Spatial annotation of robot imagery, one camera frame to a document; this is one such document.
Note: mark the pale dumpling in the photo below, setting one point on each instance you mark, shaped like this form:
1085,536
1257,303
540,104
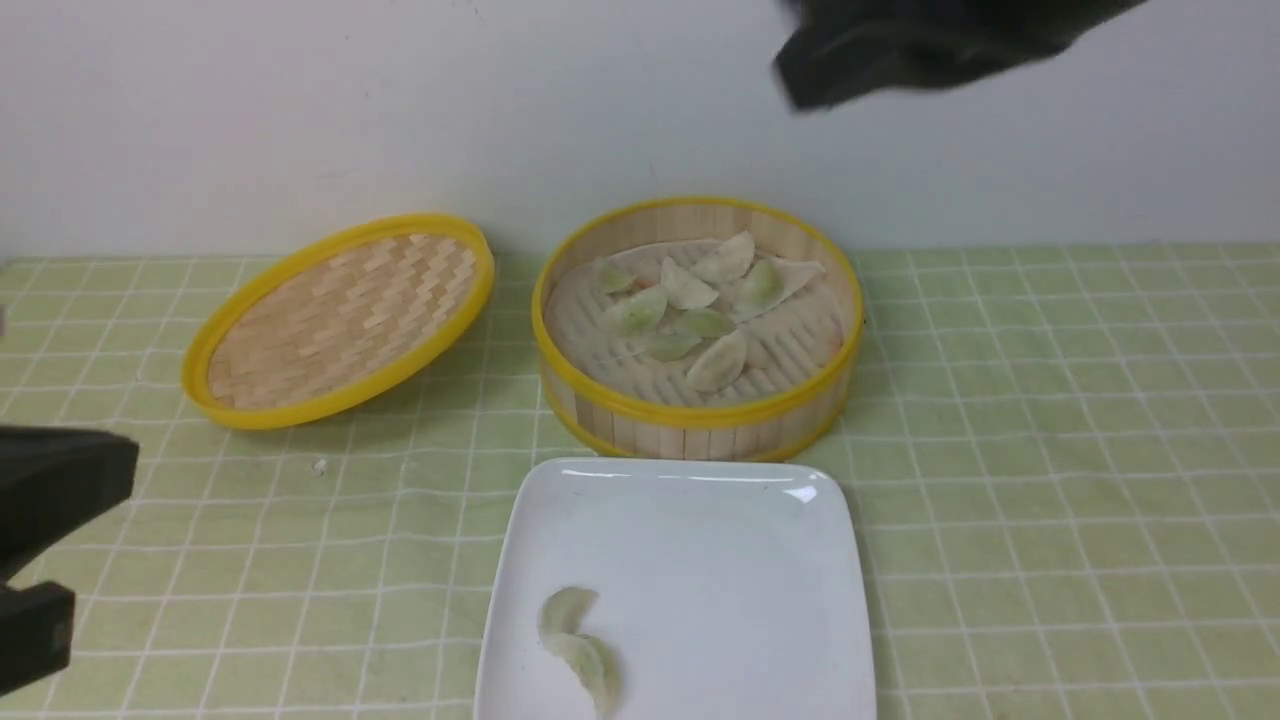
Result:
683,289
729,260
721,364

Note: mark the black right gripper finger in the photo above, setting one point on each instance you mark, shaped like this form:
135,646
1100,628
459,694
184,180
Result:
37,627

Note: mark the pale dumpling lower centre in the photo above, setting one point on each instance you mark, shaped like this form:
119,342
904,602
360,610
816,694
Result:
721,364

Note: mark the small green dumpling top left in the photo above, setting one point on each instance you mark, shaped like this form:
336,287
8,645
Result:
612,278

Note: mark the white steamer liner paper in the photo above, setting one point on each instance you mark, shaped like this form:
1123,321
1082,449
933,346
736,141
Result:
789,344

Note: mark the green checkered tablecloth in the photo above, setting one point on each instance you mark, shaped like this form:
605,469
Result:
1061,465

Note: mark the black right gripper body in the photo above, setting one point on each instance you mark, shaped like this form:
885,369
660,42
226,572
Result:
843,50

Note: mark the small green dumpling lower left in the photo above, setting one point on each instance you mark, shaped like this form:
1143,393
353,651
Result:
668,347

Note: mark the yellow rimmed bamboo steamer lid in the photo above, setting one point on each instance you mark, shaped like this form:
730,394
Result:
340,322

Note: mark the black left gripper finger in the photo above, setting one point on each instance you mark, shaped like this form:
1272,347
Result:
54,480

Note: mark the green dumpling bottom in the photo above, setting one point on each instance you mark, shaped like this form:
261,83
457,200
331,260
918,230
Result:
563,611

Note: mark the white square plate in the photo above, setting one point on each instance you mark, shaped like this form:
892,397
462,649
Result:
725,590

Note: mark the pale dumpling centre top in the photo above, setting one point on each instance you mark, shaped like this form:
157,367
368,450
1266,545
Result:
683,289

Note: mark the yellow rimmed bamboo steamer basket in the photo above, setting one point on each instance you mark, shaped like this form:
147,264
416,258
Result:
770,429

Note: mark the small green dumpling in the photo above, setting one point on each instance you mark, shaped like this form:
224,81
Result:
668,347
612,278

